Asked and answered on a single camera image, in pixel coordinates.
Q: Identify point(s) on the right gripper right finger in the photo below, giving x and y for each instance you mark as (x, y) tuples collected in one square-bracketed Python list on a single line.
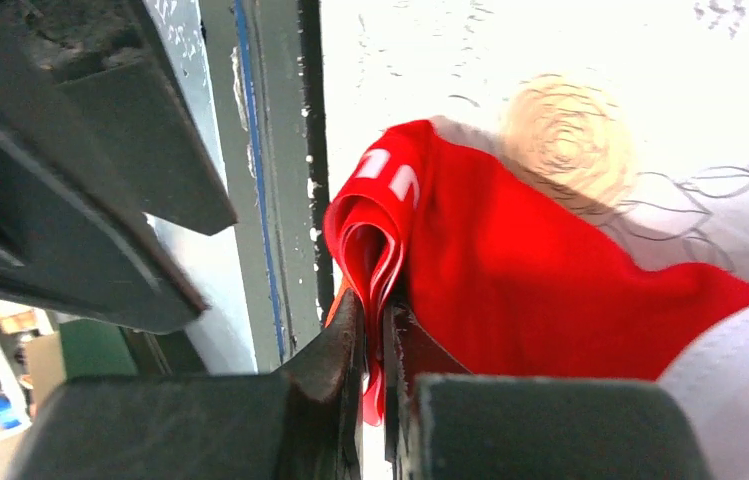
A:
[(442, 422)]

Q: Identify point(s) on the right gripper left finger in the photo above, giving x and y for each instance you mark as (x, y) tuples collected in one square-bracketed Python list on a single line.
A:
[(300, 421)]

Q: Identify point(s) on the red underwear white trim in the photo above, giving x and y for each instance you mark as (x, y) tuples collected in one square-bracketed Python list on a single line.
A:
[(511, 283)]

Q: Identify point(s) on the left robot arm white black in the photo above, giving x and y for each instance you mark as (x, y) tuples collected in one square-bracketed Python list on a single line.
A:
[(95, 138)]

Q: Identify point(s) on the floral patterned table mat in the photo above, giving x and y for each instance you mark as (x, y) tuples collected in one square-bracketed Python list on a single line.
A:
[(644, 102)]

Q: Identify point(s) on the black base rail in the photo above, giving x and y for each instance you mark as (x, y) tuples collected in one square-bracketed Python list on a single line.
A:
[(266, 65)]

